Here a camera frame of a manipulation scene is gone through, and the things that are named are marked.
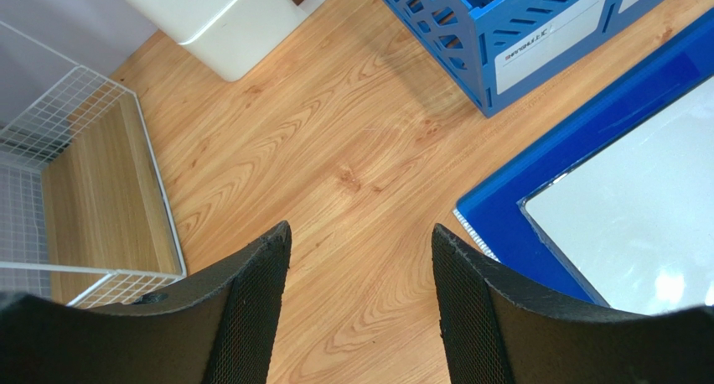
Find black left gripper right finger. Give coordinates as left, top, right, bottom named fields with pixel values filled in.
left=432, top=224, right=713, bottom=383

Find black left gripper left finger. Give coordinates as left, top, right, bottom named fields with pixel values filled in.
left=1, top=221, right=292, bottom=383

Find blue file organizer rack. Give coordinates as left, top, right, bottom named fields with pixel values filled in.
left=383, top=0, right=664, bottom=117

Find white three drawer organizer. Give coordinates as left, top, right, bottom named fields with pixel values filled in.
left=124, top=0, right=326, bottom=81

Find blue folder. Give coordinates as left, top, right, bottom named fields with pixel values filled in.
left=453, top=11, right=713, bottom=305

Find white wire shelf rack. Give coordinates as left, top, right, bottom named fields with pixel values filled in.
left=1, top=23, right=187, bottom=309

